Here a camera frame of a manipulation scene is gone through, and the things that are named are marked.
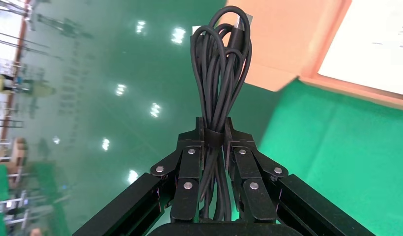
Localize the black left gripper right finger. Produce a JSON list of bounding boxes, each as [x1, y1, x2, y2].
[[225, 117, 374, 236]]

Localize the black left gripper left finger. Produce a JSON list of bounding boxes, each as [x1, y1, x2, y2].
[[73, 117, 205, 236]]

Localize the black data cable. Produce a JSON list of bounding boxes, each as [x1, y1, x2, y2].
[[190, 5, 253, 223]]

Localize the orange cardboard box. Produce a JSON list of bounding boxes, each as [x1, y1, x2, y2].
[[221, 0, 403, 112]]

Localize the white printed paper sheet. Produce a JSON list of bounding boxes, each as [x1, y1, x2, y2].
[[318, 0, 403, 97]]

